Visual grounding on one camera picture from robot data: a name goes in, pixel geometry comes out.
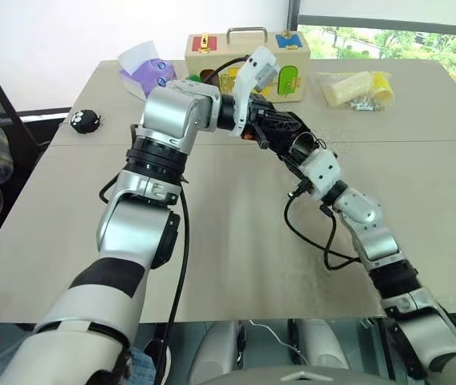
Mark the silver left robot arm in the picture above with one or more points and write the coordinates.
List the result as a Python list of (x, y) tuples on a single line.
[(164, 116)]

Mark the green plastic piece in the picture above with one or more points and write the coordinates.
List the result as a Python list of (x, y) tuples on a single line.
[(192, 76)]

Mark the purple and white tissue pack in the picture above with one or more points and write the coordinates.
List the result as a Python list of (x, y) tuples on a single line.
[(147, 74)]

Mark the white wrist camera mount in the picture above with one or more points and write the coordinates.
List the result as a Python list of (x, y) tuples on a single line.
[(259, 60), (324, 168)]

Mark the small metal parts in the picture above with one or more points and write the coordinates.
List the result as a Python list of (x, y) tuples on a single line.
[(361, 105)]

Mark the yellow plastic cup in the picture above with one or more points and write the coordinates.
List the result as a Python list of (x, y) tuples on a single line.
[(384, 88)]

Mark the black round toy with eyes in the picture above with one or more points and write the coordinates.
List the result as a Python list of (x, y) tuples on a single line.
[(85, 120)]

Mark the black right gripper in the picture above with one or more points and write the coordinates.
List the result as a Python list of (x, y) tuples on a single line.
[(297, 170)]

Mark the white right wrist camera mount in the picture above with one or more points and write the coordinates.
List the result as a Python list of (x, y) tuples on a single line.
[(324, 168)]

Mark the black mesh chair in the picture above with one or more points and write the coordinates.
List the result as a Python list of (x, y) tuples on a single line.
[(15, 132)]

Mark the blue checked cloth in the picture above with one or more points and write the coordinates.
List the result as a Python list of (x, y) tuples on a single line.
[(143, 367)]

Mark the metal cup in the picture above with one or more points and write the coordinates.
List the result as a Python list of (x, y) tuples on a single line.
[(305, 144)]

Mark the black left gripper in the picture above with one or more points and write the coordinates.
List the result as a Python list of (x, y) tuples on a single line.
[(258, 112)]

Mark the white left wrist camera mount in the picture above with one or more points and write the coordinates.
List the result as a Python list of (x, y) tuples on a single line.
[(259, 60)]

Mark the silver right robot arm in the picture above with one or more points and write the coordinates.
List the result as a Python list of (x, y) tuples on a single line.
[(376, 236)]

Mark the clear bag with cream block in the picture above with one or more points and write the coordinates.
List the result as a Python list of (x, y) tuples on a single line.
[(344, 88)]

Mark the window with black frame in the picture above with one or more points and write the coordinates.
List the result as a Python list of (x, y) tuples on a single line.
[(392, 40)]

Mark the grey rounded robot leg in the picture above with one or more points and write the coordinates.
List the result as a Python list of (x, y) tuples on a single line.
[(322, 345), (218, 349)]

